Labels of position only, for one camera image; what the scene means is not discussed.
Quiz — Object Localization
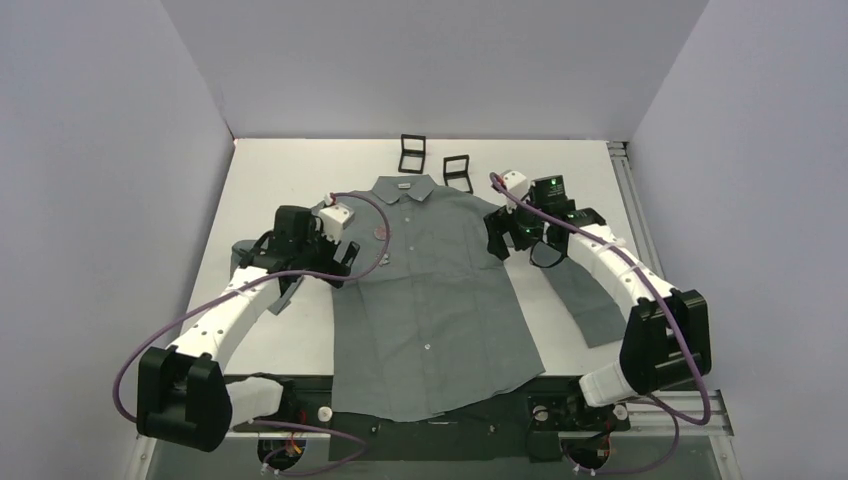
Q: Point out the grey button-up shirt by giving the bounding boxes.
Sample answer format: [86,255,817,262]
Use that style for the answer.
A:
[230,174,628,424]

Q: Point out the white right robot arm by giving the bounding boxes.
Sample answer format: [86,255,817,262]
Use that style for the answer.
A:
[484,170,712,427]

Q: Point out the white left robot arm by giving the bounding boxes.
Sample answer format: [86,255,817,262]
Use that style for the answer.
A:
[136,204,359,452]

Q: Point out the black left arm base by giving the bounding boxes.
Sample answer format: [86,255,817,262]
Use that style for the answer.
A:
[225,374,339,475]

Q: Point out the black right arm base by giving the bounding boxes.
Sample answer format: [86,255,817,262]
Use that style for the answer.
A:
[524,394,630,469]

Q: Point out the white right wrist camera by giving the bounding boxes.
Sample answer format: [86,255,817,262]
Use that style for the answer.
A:
[500,170,530,197]

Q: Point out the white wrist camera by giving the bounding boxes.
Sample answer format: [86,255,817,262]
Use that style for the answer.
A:
[317,204,354,243]
[500,170,530,197]

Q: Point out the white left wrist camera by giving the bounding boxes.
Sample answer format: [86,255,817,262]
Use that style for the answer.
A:
[317,204,354,243]

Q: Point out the black frame stand right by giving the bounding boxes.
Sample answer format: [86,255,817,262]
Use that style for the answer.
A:
[442,154,474,194]

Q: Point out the black frame stand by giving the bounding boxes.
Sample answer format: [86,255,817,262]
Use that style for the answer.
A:
[442,154,474,194]
[397,133,427,174]

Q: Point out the aluminium rail right side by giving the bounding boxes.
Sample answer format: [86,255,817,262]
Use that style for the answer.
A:
[606,141,665,277]

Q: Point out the aluminium rail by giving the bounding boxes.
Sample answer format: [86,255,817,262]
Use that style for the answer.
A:
[606,141,665,277]
[222,389,735,439]

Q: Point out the black frame stand left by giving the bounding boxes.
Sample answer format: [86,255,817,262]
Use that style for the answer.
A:
[397,133,427,174]

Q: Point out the aluminium rail front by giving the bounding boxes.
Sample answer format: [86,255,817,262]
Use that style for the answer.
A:
[222,389,735,439]

